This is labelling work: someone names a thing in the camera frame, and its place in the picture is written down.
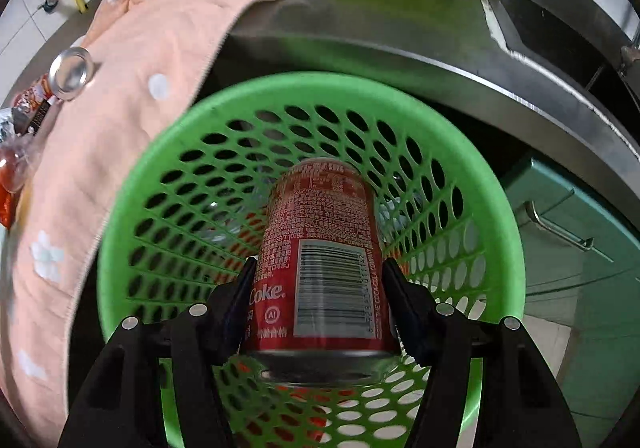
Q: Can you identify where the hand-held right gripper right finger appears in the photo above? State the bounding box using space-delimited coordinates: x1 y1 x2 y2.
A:
382 258 583 448

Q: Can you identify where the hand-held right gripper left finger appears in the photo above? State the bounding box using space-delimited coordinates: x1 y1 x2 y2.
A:
57 255 258 448

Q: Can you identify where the red soda can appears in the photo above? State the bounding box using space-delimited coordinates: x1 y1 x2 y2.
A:
242 157 403 386

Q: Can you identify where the green perforated plastic basket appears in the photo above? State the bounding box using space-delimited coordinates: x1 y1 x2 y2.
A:
96 72 526 448

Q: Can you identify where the green cabinet door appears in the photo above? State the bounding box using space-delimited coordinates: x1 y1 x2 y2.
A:
500 153 640 424

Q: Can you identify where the pink flower-print towel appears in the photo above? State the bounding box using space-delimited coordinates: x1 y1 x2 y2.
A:
0 0 333 429

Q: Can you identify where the crumpled clear plastic wrapper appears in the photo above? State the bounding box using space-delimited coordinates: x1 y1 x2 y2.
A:
0 108 43 229

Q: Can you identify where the red white printed can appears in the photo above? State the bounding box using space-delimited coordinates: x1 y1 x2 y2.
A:
10 47 96 139

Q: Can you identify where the stainless steel sink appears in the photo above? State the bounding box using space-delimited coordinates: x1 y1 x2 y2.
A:
487 0 640 96

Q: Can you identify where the metal cabinet handle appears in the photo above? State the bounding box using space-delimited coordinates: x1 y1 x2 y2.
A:
525 200 594 254

